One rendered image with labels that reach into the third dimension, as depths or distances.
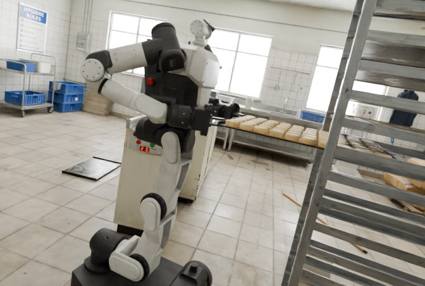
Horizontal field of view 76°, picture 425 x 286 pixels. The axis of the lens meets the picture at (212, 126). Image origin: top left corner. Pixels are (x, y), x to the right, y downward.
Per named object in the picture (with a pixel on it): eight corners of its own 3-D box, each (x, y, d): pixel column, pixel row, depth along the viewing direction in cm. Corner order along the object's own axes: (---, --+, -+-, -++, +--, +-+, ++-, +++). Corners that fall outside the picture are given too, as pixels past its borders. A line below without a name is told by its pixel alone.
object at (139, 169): (143, 196, 277) (157, 110, 262) (176, 204, 274) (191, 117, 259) (110, 233, 208) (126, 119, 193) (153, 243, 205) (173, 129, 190)
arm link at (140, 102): (160, 121, 96) (125, 104, 95) (160, 125, 105) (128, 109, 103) (169, 105, 97) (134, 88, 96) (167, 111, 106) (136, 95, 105)
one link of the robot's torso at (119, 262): (106, 271, 141) (109, 248, 139) (130, 251, 160) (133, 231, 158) (139, 288, 135) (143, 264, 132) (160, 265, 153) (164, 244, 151)
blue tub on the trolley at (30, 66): (18, 68, 501) (18, 60, 498) (36, 73, 496) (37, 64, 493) (2, 68, 471) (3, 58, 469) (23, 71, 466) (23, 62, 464)
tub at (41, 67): (30, 69, 540) (31, 59, 536) (52, 73, 538) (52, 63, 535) (16, 68, 504) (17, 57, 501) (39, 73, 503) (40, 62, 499)
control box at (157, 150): (129, 147, 196) (132, 128, 194) (162, 154, 194) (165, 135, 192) (128, 148, 193) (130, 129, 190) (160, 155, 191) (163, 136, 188)
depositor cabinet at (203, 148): (162, 159, 403) (171, 103, 389) (209, 169, 397) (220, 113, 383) (125, 192, 277) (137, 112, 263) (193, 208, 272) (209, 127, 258)
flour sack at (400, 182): (380, 178, 448) (383, 167, 445) (407, 183, 444) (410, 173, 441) (404, 195, 378) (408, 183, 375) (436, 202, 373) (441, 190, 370)
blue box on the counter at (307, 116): (301, 119, 501) (303, 111, 499) (298, 117, 531) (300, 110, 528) (323, 123, 496) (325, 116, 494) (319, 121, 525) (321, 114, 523)
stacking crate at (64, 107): (67, 107, 641) (68, 99, 637) (81, 111, 632) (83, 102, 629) (46, 109, 583) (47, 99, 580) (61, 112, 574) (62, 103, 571)
